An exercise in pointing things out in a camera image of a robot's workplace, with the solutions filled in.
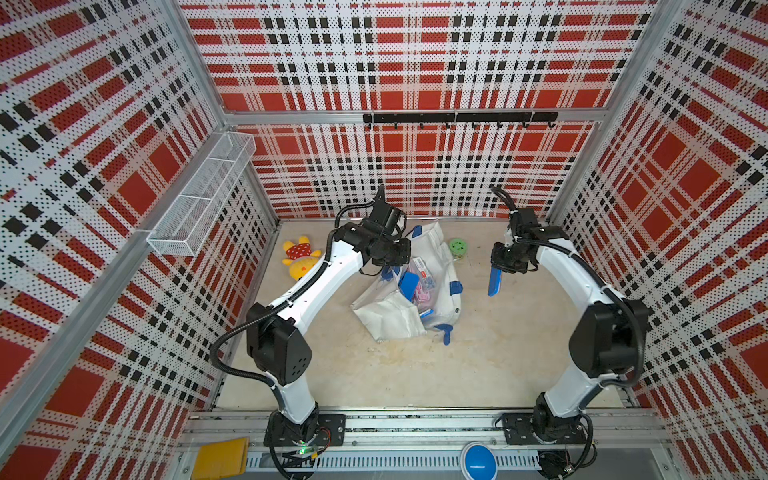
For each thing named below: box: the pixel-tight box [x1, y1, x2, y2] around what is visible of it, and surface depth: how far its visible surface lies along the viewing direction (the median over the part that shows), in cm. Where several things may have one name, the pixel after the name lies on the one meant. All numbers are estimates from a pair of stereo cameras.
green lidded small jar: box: [449, 238, 467, 260], surface depth 110 cm
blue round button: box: [465, 444, 497, 480], surface depth 69 cm
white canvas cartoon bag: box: [351, 222, 463, 346], surface depth 86 cm
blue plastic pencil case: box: [398, 271, 421, 302], surface depth 97 cm
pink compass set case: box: [408, 256, 436, 307], surface depth 98 cm
